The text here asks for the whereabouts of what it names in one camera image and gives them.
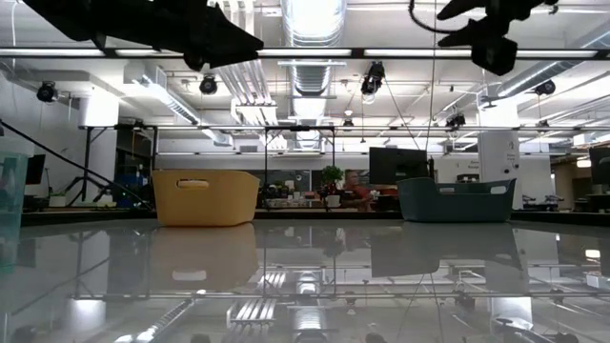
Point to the person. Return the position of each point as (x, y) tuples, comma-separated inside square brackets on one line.
[(359, 193)]

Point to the silver ventilation duct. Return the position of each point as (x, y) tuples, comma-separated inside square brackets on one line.
[(312, 28)]

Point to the black ceiling spotlight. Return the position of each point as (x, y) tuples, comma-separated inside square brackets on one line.
[(208, 85), (372, 78), (456, 119), (544, 87), (46, 91)]

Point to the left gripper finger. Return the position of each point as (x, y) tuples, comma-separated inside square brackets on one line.
[(226, 52), (229, 28)]

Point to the orange plastic bin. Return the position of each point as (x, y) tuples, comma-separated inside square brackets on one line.
[(205, 205)]

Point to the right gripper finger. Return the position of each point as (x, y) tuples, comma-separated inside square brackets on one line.
[(467, 8), (467, 33)]

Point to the small white cap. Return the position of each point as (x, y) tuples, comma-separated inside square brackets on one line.
[(12, 209)]

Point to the green potted plant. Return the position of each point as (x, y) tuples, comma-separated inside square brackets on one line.
[(332, 174)]

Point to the teal plastic bin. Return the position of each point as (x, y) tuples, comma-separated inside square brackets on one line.
[(453, 205)]

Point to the black computer monitor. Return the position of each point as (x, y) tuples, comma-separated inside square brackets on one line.
[(600, 167), (395, 167), (35, 167)]

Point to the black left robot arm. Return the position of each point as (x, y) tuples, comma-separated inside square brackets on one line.
[(62, 14)]

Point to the black overhead light bar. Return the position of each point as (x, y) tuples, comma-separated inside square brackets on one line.
[(357, 53)]

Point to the black metal rig frame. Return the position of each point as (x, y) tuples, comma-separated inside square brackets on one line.
[(87, 157)]

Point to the white pillar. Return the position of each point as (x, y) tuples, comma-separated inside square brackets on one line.
[(498, 152)]

